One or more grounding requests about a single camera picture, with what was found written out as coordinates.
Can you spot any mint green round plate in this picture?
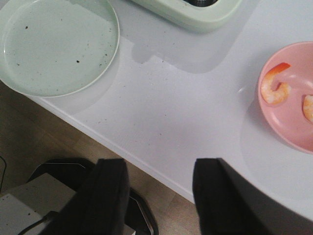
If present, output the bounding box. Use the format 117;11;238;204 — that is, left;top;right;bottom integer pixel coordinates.
0;0;120;97

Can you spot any orange shrimp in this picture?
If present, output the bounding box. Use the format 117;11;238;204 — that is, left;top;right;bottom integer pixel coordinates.
302;94;313;122
260;62;291;105

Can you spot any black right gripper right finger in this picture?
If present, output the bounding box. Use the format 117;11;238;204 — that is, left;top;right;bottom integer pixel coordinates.
193;158;313;235

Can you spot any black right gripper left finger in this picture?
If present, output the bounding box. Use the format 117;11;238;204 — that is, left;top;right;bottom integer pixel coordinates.
46;159;130;235

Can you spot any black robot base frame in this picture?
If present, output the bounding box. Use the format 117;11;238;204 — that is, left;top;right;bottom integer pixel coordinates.
28;158;159;235

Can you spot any grey metal base plate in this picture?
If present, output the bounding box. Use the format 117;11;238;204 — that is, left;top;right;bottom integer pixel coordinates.
0;173;135;235

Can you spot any mint green breakfast maker base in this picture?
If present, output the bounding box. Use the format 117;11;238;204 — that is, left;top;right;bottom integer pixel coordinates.
134;0;242;33

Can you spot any pink plastic bowl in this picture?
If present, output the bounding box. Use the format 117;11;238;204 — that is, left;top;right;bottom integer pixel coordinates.
258;41;313;154

